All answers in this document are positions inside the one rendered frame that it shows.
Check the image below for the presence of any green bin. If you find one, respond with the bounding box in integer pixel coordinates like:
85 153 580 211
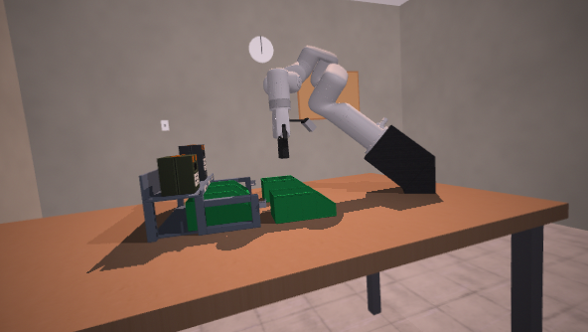
269 186 335 224
205 180 250 195
185 191 252 232
261 175 307 203

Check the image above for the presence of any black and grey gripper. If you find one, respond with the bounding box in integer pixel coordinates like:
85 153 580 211
269 107 291 159

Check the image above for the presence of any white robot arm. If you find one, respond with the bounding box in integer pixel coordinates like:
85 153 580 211
263 46 388 154

